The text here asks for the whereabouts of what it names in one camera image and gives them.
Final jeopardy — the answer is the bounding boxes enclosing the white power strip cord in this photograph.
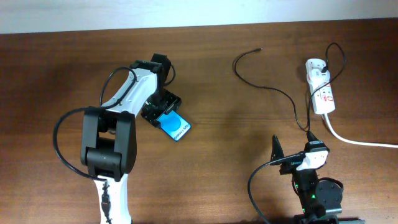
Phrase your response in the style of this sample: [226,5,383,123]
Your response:
[322,113,398,149]

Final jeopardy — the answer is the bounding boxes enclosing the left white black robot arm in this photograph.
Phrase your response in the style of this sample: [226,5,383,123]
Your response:
[80,54,191,223]

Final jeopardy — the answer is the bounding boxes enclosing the white USB charger adapter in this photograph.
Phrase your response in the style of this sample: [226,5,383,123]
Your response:
[307,69,330,84]

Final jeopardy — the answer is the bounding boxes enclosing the blue screen smartphone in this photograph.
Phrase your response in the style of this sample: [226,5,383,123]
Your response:
[158,110,192,141]

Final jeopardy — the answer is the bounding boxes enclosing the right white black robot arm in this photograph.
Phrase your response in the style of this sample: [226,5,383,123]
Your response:
[271,132,343,223]

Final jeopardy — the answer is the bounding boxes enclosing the white power strip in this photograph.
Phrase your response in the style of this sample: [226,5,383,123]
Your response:
[305,58,335,114]

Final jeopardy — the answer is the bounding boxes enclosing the black charger cable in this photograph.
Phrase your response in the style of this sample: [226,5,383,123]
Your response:
[233,42,347,133]

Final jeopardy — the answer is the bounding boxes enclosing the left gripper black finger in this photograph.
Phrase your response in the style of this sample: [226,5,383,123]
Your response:
[141,107,160,128]
[164,90,182,114]

